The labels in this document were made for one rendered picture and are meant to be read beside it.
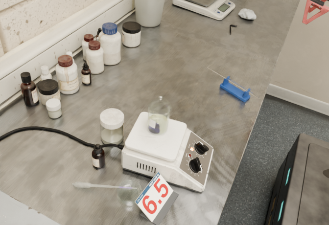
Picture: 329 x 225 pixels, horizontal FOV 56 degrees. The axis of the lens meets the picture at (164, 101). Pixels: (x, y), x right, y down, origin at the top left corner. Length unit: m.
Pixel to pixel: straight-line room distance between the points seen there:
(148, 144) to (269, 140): 1.39
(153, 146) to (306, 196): 0.81
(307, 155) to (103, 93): 0.94
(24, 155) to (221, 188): 0.48
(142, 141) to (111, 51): 0.42
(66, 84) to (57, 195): 0.34
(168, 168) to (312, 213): 0.75
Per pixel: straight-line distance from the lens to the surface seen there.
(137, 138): 0.71
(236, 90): 1.03
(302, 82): 2.29
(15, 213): 0.73
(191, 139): 0.76
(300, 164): 1.46
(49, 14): 1.05
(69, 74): 0.92
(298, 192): 1.37
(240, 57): 1.22
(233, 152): 0.85
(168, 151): 0.70
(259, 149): 1.95
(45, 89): 0.90
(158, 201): 0.71
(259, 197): 1.74
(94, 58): 1.00
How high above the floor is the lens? 1.37
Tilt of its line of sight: 41 degrees down
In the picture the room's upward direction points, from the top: 8 degrees clockwise
